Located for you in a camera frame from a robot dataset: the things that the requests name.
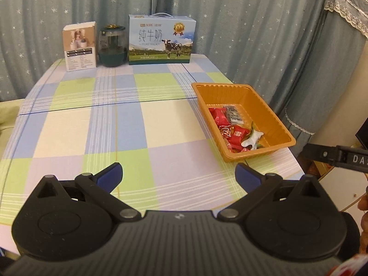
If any white green snack packet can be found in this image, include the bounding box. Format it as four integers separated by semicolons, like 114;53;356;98
241;122;264;150

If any blue milk carton box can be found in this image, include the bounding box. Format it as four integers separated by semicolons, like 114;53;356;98
128;13;197;65

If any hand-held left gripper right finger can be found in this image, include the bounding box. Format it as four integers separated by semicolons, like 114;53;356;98
217;163;325;222

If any red white clothing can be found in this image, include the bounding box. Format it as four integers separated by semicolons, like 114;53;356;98
328;253;368;276

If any blue star-print curtain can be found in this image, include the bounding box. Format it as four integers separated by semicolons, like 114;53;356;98
0;0;345;138

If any pale green bedding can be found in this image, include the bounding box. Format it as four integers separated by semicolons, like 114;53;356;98
0;99;25;138

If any dark grey snack packet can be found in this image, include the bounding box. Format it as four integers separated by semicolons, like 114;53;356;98
225;105;245;125

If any red packet with white symbol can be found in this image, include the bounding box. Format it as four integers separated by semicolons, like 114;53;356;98
231;125;250;141

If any dark green glass jar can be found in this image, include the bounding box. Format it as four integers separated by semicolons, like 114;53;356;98
98;24;127;68

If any white wooden-edged cabinet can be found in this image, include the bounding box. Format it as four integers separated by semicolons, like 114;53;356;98
316;165;368;210

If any blue lace-trimmed cover cloth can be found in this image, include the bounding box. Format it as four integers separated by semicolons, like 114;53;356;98
283;0;368;144

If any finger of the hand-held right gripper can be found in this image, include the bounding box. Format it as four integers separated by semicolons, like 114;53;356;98
302;143;340;166

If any checked tablecloth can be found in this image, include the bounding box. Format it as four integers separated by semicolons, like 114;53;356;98
0;53;304;253

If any black screen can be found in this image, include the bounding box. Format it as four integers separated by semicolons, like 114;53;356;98
356;125;368;150

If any plain red snack packet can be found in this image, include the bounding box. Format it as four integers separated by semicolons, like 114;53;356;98
208;107;230;127

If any orange plastic tray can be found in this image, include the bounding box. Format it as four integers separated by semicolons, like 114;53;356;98
191;82;296;163

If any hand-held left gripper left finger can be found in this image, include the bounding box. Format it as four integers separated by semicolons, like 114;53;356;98
33;162;141;222

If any small white product box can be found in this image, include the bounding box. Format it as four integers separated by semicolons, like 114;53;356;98
63;21;97;72

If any person's right hand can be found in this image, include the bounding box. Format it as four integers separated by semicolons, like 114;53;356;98
357;193;368;254

